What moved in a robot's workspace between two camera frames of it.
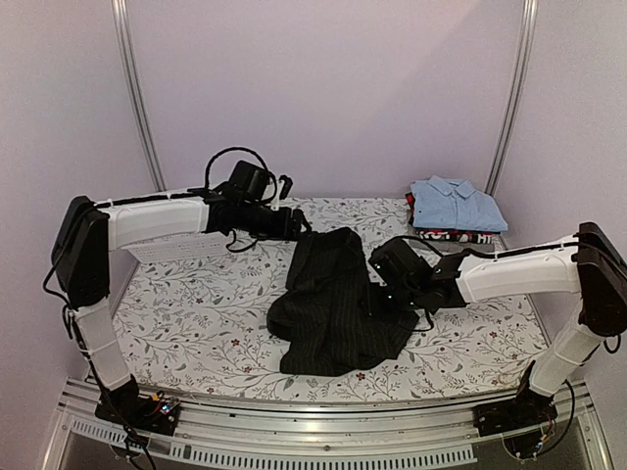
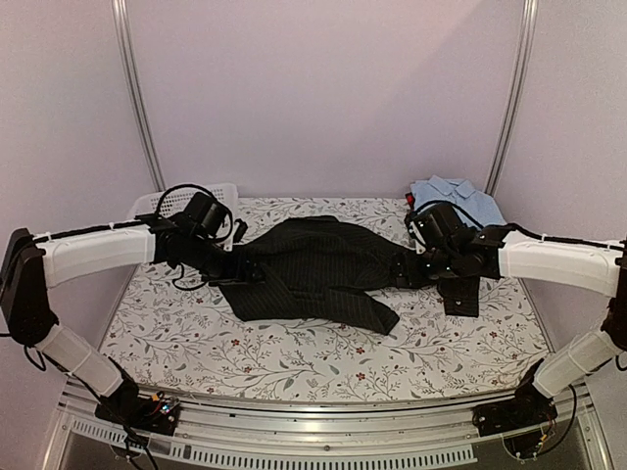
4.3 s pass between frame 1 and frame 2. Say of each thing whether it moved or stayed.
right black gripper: moved
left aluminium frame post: stayed
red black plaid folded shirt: stayed
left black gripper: moved
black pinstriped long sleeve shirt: moved
